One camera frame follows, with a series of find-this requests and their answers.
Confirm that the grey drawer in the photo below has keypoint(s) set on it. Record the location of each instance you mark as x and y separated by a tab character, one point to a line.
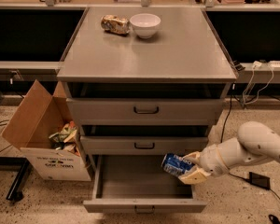
138	184
141	145
144	111

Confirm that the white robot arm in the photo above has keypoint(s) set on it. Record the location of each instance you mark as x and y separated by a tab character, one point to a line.
254	144

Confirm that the grey top drawer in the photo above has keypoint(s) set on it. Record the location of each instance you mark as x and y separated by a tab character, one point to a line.
144	111

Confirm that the white power strip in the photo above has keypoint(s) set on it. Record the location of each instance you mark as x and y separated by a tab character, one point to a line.
270	64

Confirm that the black power adapter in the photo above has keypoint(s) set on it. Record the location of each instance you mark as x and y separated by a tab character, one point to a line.
260	181

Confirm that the cardboard box with trash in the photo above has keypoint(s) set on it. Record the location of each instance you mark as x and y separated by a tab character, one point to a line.
40	115

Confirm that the white ceramic bowl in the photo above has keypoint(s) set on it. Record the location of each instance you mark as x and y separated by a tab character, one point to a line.
145	25

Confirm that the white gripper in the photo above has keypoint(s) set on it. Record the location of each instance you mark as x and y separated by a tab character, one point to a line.
209	161

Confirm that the black table leg frame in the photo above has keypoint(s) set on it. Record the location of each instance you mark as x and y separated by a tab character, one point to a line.
22	168

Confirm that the crushed gold can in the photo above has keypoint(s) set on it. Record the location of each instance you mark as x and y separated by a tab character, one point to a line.
115	24

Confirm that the grey middle drawer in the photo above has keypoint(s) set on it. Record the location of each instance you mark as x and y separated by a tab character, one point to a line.
141	145

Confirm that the grey drawer cabinet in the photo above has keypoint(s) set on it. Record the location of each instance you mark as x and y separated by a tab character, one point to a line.
183	60

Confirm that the grey bottom drawer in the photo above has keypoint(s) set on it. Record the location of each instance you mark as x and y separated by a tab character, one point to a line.
138	184

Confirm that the blue pepsi can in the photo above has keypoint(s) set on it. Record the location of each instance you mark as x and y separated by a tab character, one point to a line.
175	165

